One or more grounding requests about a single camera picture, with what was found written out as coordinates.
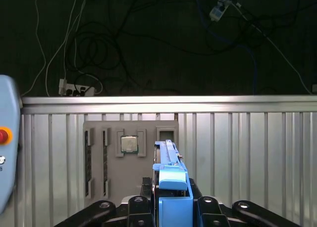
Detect hard disk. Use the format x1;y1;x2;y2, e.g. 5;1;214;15
152;139;194;227

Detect silver CPU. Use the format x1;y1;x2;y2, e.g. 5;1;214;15
120;135;139;154

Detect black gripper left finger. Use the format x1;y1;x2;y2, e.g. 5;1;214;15
53;177;156;227

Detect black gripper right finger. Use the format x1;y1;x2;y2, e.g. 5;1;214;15
189;178;302;227

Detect grey parts rack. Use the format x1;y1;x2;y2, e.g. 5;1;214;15
83;119;179;208

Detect white cable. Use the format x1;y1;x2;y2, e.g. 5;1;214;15
21;0;49;97
232;2;313;95
45;0;82;97

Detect black floor cable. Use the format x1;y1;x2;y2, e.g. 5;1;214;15
66;21;223;94

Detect blue cable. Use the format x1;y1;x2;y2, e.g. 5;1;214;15
195;0;258;95

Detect pale blue teach pendant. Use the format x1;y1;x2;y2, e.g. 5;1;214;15
0;74;21;209

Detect white power strip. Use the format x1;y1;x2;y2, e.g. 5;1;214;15
58;78;97;97
209;0;239;21

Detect RAM stick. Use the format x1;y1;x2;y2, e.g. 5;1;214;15
102;130;108;197

